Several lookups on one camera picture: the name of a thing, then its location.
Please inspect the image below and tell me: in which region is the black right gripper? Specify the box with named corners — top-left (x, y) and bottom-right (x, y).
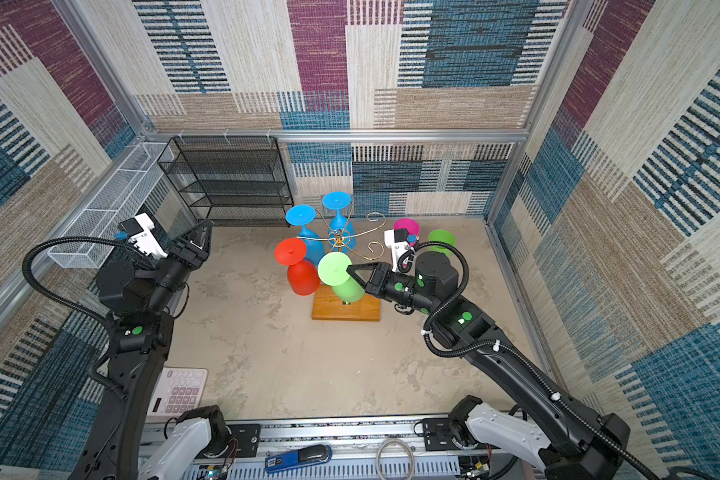
top-left (347, 261), bottom-right (438, 316)

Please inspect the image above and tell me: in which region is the green wine glass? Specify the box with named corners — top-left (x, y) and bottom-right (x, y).
top-left (428, 229), bottom-right (456, 257)
top-left (318, 252), bottom-right (365, 304)

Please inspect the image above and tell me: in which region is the magenta wine glass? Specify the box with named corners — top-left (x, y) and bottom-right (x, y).
top-left (394, 218), bottom-right (420, 246)

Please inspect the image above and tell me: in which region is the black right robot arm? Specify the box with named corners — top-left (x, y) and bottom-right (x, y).
top-left (346, 241), bottom-right (657, 479)

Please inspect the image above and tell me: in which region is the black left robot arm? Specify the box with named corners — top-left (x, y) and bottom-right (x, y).
top-left (21, 217), bottom-right (231, 479)

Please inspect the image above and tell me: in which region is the back blue wine glass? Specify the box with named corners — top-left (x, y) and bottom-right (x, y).
top-left (322, 191), bottom-right (356, 253)

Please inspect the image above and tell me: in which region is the blue wine glass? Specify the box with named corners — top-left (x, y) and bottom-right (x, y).
top-left (322, 191), bottom-right (356, 253)
top-left (286, 204), bottom-right (325, 267)

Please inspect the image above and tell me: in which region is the wooden rack base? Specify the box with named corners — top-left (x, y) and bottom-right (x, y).
top-left (311, 285), bottom-right (381, 322)

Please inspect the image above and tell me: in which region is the red wine glass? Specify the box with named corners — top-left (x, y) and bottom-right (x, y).
top-left (274, 238), bottom-right (321, 296)

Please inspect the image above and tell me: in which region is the left blue wine glass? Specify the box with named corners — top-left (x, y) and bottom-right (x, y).
top-left (286, 204), bottom-right (325, 267)

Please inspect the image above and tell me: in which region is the black mesh shelf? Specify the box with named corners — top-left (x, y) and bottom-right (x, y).
top-left (157, 136), bottom-right (294, 227)

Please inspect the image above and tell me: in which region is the white pink calculator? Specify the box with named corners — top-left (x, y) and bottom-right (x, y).
top-left (147, 367), bottom-right (208, 417)

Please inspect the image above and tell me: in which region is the blue black stapler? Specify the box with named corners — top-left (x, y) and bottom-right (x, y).
top-left (264, 444), bottom-right (333, 475)

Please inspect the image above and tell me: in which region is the gold wire glass rack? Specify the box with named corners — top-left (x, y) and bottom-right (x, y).
top-left (309, 196), bottom-right (386, 262)

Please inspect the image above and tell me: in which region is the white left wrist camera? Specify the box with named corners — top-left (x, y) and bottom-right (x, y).
top-left (114, 213), bottom-right (167, 260)

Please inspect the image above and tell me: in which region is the white wire basket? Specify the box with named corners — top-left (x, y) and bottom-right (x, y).
top-left (48, 142), bottom-right (172, 269)

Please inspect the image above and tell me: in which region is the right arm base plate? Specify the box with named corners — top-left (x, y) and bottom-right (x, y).
top-left (420, 417), bottom-right (458, 452)

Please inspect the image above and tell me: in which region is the aluminium mounting rail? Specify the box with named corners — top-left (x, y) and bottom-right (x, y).
top-left (139, 409), bottom-right (546, 479)

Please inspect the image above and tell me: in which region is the grey coiled cable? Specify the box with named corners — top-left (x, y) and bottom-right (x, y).
top-left (376, 438), bottom-right (417, 480)

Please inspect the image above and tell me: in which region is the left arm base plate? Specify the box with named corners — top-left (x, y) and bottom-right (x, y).
top-left (221, 423), bottom-right (262, 461)

